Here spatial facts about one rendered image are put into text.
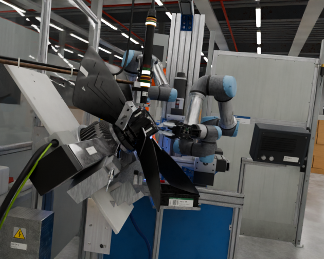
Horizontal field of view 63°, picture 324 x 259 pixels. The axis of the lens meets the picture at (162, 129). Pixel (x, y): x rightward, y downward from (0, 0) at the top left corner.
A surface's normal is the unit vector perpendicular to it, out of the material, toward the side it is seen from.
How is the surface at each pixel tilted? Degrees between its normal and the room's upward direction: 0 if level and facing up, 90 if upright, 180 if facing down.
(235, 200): 90
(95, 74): 77
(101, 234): 90
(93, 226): 90
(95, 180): 102
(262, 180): 90
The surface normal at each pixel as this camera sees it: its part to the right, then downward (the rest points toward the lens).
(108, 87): 0.88, -0.04
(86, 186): 0.07, 0.27
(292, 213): -0.10, 0.04
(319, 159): -0.36, 0.01
